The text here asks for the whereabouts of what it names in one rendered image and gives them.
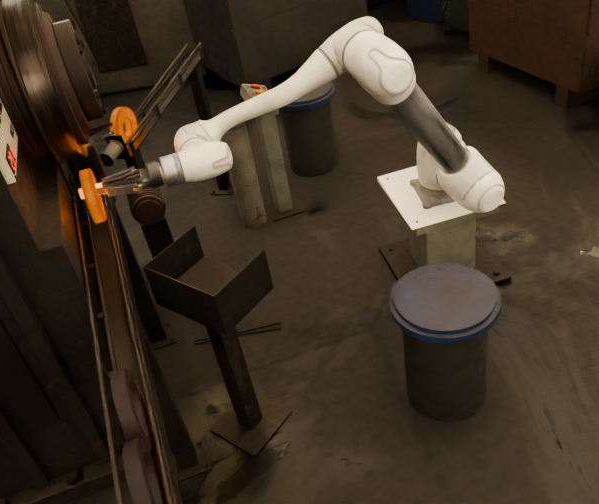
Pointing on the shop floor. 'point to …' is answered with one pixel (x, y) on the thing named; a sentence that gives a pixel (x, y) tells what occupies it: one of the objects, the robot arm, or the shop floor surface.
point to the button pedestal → (283, 206)
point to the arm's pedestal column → (443, 252)
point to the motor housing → (151, 218)
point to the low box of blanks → (555, 42)
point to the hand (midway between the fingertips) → (91, 190)
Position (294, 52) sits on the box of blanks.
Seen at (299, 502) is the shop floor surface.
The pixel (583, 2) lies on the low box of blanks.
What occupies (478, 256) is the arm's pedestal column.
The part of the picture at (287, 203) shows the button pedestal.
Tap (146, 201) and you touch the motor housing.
